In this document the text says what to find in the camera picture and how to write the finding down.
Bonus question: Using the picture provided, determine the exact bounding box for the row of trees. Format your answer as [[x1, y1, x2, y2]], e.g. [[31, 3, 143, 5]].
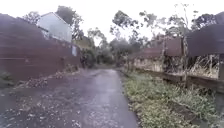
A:
[[22, 3, 224, 68]]

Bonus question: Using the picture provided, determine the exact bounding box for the wet grey asphalt path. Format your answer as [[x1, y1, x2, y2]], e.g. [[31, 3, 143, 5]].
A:
[[0, 68, 141, 128]]

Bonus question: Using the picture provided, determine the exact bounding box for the weedy grass verge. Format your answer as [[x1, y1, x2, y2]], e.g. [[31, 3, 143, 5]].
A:
[[120, 70, 224, 128]]

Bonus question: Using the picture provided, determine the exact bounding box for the white building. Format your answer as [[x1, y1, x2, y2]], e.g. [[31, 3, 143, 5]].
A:
[[36, 12, 73, 44]]

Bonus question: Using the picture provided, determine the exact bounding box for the leaf-strewn dirt strip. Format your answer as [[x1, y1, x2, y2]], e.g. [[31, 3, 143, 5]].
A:
[[0, 65, 83, 101]]

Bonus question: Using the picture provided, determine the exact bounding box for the tall brown wooden fence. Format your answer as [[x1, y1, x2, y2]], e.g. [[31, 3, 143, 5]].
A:
[[0, 13, 83, 83]]

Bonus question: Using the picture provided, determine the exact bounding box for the dark timber edging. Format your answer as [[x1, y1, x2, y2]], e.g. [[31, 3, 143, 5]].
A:
[[133, 67, 224, 95]]

